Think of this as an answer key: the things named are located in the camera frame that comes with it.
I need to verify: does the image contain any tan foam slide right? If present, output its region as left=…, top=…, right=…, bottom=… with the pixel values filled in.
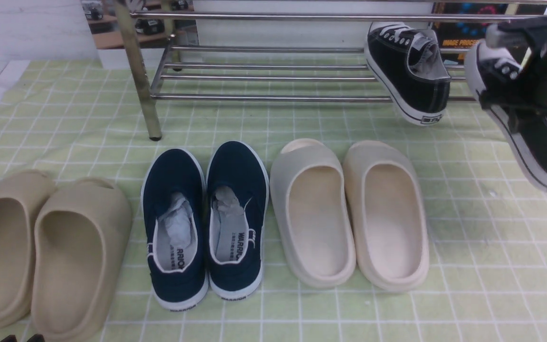
left=31, top=177, right=133, bottom=342

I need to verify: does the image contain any navy slip-on sneaker left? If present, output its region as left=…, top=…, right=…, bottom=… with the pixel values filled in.
left=141, top=148, right=209, bottom=312

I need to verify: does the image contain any black canvas sneaker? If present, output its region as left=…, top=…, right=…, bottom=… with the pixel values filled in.
left=363, top=22, right=452, bottom=126
left=464, top=40, right=547, bottom=192

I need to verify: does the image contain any cream foam slide left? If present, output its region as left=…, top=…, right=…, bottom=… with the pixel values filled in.
left=270, top=138, right=356, bottom=288

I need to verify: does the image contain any navy slip-on sneaker right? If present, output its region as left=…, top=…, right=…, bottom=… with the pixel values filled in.
left=206, top=141, right=269, bottom=301

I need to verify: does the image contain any navy slip-on sneaker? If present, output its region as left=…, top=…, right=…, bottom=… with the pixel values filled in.
left=206, top=141, right=269, bottom=301
left=141, top=148, right=209, bottom=312

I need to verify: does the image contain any wooden shelf with items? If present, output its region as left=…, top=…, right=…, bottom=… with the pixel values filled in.
left=81, top=0, right=198, bottom=50

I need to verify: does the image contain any cream foam slide right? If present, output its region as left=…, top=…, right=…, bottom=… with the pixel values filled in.
left=342, top=140, right=430, bottom=292

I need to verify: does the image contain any cream foam slide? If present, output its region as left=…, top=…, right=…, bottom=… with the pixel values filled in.
left=342, top=140, right=430, bottom=292
left=270, top=138, right=356, bottom=288

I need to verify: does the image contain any tan foam slide left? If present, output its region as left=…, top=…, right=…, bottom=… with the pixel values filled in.
left=0, top=170, right=56, bottom=328

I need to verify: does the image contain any tan foam slide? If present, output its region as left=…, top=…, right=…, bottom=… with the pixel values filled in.
left=31, top=177, right=133, bottom=342
left=0, top=170, right=56, bottom=328

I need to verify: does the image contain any green checkered mat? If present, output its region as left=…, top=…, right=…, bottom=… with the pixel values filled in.
left=0, top=61, right=547, bottom=342

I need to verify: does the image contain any dark printed box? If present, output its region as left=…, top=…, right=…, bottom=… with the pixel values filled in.
left=430, top=0, right=547, bottom=48

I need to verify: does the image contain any metal shoe rack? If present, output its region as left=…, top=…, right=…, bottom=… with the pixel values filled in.
left=113, top=0, right=547, bottom=142

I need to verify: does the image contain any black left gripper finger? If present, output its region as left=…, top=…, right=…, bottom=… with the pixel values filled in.
left=27, top=334, right=45, bottom=342
left=0, top=335, right=18, bottom=342

